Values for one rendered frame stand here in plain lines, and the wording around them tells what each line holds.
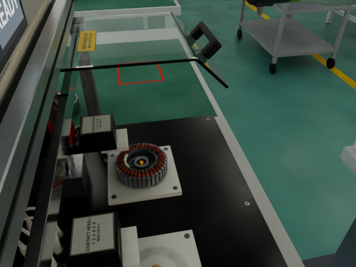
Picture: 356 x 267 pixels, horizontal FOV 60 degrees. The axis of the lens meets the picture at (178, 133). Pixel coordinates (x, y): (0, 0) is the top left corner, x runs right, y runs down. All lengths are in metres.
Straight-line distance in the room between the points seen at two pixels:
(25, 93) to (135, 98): 0.69
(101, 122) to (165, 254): 0.27
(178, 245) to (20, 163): 0.37
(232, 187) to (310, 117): 1.77
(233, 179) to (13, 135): 0.51
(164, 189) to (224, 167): 0.16
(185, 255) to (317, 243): 1.13
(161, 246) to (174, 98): 0.54
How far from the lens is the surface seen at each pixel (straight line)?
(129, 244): 0.46
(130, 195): 0.65
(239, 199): 0.66
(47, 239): 0.30
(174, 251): 0.56
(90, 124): 0.61
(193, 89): 1.04
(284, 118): 2.32
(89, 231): 0.43
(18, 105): 0.31
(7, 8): 0.40
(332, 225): 1.72
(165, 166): 0.65
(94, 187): 0.69
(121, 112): 0.94
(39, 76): 0.36
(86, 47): 0.55
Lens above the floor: 1.27
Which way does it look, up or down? 38 degrees down
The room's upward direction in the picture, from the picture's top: straight up
